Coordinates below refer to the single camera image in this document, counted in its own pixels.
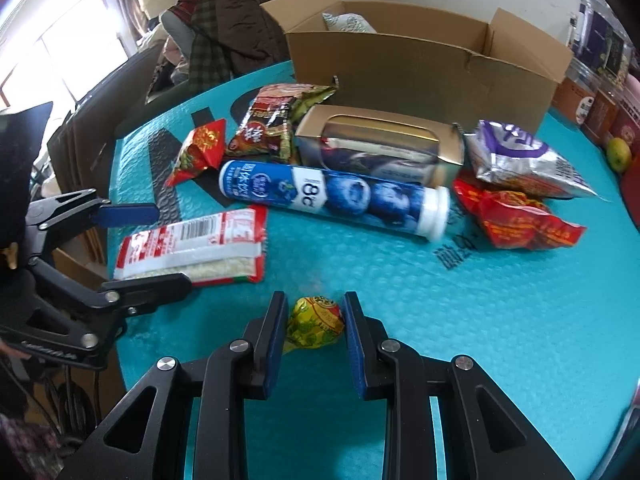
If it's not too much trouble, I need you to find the window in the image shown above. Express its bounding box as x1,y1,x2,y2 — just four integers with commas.
0,0,128,111

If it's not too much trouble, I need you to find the dark red noodle packet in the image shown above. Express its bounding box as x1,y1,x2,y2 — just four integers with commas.
225,82,337,165

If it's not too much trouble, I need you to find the teal bubble mat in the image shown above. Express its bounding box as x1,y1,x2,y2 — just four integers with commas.
107,60,640,480

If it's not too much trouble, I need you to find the brown curtain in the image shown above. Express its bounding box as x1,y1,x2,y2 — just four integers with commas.
107,0,146,51

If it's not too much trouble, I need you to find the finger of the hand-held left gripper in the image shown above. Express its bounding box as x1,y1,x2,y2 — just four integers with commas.
27,189,161,241
27,255,193,356

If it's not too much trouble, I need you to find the black cable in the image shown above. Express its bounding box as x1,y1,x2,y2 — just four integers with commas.
50,370,101,441

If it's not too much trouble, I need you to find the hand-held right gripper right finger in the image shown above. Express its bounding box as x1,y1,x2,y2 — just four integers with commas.
342,291,576,480

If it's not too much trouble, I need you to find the gold window box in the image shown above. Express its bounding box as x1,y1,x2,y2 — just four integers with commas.
294,105,466,188

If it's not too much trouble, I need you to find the red plastic container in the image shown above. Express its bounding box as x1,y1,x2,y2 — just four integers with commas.
619,157,640,233

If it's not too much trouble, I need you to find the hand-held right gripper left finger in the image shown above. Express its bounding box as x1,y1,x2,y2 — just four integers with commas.
62,291,290,480

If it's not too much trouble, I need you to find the red snack bag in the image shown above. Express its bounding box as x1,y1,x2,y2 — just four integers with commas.
452,177,587,252

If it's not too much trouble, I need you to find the brown quilted jacket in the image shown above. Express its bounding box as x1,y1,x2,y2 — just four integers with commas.
200,0,292,86

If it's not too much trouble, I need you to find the white patterned bag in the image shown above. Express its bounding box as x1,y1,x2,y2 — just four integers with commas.
322,11,377,34

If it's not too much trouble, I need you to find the yellow candy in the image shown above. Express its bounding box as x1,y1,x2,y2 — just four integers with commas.
282,296,346,358

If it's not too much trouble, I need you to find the brown cardboard box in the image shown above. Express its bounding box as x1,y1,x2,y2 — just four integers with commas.
260,0,575,136

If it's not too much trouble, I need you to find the green plaid cloth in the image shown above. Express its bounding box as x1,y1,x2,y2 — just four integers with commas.
187,0,236,98

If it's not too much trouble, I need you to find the small red snack packet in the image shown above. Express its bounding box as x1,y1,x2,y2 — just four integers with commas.
164,118,227,188

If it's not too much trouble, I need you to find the blue blueberry print tube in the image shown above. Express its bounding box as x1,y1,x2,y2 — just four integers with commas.
218,159,451,243

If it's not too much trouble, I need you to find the yellow green fruit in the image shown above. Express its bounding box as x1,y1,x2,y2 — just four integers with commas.
606,137,632,173

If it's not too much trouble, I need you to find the white and red packet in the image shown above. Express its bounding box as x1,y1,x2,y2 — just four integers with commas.
112,206,268,285

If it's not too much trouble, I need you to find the silver and purple snack bag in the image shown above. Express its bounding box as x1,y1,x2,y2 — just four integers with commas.
462,120,611,203

